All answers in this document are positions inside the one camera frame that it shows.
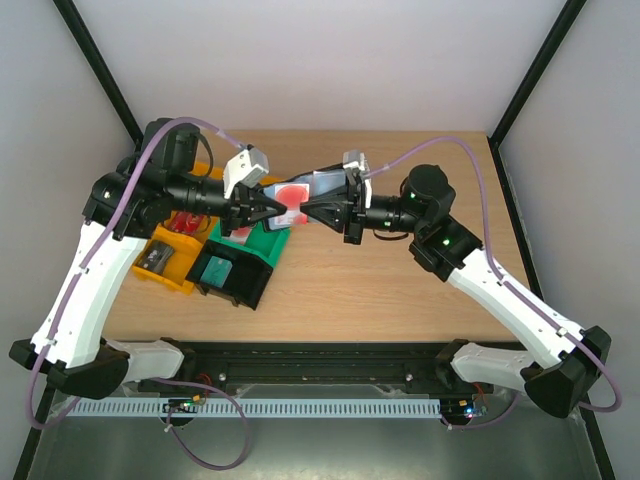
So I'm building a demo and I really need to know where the yellow bin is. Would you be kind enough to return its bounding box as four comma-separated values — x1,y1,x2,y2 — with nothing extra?
131,212,217,295
191,162,224,180

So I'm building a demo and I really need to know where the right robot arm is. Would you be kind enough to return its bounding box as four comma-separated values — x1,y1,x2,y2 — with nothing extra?
301,165,611,418

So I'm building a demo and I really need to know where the red VIP card stack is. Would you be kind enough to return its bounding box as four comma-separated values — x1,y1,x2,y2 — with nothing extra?
167,212,210,236

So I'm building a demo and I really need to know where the right black frame post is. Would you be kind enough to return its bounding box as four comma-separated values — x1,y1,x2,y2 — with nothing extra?
488,0,588,146

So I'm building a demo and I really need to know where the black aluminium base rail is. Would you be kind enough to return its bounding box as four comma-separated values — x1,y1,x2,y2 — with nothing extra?
49,341,585,397

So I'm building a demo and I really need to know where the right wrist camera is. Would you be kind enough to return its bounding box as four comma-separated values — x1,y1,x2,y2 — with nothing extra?
342,149,370,183

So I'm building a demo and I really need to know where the yellow bin near left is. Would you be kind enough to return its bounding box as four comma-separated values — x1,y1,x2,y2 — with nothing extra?
131,212,217,295

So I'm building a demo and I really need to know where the teal card stack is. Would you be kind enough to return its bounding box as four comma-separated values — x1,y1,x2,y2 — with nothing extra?
200,256,232,288

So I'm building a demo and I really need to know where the black bin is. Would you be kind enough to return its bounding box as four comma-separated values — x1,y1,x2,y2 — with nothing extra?
186,240,274,310

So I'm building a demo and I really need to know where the white slotted cable duct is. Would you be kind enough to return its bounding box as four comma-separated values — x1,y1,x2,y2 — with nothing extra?
70,397,441,419

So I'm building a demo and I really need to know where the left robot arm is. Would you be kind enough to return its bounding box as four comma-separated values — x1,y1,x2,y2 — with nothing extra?
9,117,285,399

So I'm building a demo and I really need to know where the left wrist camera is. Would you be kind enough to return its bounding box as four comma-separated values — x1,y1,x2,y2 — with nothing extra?
223,146,269,199

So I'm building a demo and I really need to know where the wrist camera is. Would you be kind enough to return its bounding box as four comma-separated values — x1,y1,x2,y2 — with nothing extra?
223,146,269,199
342,149,370,183

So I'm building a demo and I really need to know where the green bin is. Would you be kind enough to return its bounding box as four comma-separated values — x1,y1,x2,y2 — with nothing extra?
208,223,291,268

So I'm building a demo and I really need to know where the black card stack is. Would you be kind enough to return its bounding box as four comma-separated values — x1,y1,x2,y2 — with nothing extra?
136,240,175,275

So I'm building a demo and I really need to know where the purple cable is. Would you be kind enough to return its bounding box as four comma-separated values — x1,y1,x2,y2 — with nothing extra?
367,135,625,431
25,117,251,471

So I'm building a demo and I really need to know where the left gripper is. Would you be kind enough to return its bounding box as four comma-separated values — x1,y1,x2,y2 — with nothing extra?
169,175,288,239

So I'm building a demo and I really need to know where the left black frame post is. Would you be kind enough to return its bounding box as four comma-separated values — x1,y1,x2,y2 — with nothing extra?
53,0,143,149

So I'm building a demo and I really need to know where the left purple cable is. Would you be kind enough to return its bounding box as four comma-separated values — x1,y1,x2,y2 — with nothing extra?
25,117,251,471

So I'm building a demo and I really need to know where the yellow bin far left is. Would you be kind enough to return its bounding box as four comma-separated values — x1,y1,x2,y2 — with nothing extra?
191,162,224,180

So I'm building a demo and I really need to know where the black leather card holder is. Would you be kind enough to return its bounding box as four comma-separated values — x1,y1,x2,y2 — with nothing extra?
280,164,371,224

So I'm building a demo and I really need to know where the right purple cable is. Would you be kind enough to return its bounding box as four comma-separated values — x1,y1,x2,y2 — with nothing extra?
367,135,625,431

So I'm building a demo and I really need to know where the black frame post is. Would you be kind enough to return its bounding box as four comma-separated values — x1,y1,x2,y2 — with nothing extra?
53,0,143,149
488,0,588,146

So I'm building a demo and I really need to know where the red circle card stack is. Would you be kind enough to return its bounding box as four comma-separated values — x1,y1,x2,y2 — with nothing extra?
227,227,253,245

